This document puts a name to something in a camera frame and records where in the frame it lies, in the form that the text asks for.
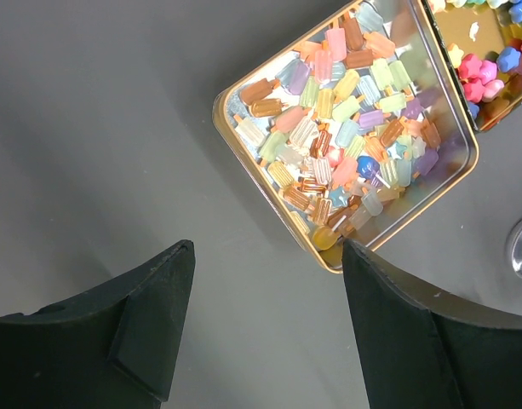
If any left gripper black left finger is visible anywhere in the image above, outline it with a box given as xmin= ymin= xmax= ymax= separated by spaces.
xmin=0 ymin=239 xmax=196 ymax=408

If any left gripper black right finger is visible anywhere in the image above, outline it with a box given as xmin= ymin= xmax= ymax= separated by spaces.
xmin=342 ymin=239 xmax=522 ymax=408

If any gold popsicle candy tin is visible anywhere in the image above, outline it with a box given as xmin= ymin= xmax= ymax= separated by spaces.
xmin=213 ymin=1 xmax=478 ymax=274

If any dark green star candy tin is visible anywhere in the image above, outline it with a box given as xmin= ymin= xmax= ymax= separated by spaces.
xmin=422 ymin=1 xmax=522 ymax=131

